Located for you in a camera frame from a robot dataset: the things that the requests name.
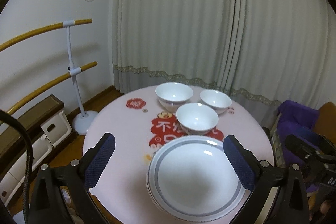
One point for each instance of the dark wooden cabinet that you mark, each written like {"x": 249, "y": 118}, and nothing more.
{"x": 28, "y": 121}

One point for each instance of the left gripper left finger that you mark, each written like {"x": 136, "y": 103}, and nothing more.
{"x": 85, "y": 176}

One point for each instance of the upper yellow rack bar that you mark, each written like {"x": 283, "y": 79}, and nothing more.
{"x": 42, "y": 30}

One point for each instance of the white bowl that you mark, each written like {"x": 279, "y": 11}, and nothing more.
{"x": 196, "y": 118}
{"x": 217, "y": 100}
{"x": 173, "y": 95}

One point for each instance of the white rack stand with base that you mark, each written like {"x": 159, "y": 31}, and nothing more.
{"x": 82, "y": 121}

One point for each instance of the purple cloth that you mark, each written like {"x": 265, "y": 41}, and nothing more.
{"x": 294, "y": 116}

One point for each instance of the white pleated curtain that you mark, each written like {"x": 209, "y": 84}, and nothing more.
{"x": 259, "y": 52}

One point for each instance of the grey-rimmed white plate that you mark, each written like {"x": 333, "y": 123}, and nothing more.
{"x": 153, "y": 187}
{"x": 197, "y": 179}

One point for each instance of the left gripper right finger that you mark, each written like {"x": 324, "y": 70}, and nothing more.
{"x": 254, "y": 177}

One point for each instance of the brown wooden chair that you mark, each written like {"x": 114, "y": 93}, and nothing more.
{"x": 326, "y": 123}

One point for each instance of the white storage drawer unit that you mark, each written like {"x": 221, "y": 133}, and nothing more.
{"x": 45, "y": 137}

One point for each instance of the pink printed round table mat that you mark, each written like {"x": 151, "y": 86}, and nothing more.
{"x": 139, "y": 128}

